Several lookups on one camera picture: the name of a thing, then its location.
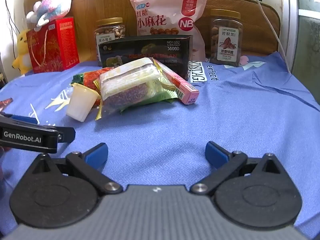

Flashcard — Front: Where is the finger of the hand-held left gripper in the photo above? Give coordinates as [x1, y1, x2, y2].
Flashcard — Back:
[0, 113, 38, 125]
[57, 127, 76, 143]

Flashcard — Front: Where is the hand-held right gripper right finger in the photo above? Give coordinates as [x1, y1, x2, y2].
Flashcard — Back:
[190, 141, 288, 195]

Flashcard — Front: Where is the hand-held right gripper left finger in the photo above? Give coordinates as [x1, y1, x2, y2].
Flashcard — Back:
[31, 142, 123, 196]

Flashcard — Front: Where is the small red packet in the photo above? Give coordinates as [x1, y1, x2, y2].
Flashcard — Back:
[0, 98, 13, 112]

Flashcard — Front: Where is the white pudding cup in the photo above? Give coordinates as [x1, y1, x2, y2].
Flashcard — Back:
[66, 84, 101, 122]

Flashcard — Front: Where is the red orange snack packet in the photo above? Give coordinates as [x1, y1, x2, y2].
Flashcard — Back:
[72, 70, 110, 91]

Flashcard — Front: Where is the gold-edged nut packet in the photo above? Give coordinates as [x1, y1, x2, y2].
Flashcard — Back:
[94, 59, 177, 121]

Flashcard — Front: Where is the small pink box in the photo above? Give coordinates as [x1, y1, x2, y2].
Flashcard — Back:
[152, 58, 200, 105]

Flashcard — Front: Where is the clear wafer packet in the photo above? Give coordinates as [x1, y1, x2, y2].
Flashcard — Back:
[99, 57, 160, 98]

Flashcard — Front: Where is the black cardboard box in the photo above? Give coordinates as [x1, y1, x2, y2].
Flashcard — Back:
[97, 35, 193, 80]

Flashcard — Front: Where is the blue printed bedsheet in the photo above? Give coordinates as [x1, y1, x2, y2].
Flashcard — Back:
[0, 52, 320, 240]

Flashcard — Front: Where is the yellow plush duck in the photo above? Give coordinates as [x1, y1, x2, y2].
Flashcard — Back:
[12, 29, 33, 75]

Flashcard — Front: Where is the red gift box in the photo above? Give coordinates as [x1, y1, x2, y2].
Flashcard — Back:
[26, 17, 80, 73]

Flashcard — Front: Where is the pecan jar gold lid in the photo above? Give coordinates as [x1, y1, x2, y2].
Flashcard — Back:
[209, 9, 243, 67]

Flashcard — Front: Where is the mixed nut jar gold lid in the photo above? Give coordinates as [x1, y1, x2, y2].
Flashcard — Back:
[94, 17, 126, 62]

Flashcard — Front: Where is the pink blue plush toy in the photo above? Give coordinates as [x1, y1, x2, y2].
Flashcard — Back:
[26, 0, 75, 32]

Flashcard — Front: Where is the brown cushion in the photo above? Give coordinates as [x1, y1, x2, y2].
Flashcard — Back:
[195, 0, 280, 58]

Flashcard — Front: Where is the wooden board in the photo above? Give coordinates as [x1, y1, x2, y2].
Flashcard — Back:
[24, 0, 178, 63]

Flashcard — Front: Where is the large pink snack bag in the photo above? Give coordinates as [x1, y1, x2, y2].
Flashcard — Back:
[129, 0, 207, 60]

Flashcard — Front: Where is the white cable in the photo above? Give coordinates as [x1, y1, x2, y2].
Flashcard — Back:
[244, 0, 292, 74]

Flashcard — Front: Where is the white window frame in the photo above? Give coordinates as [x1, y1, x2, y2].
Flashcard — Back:
[280, 0, 302, 77]

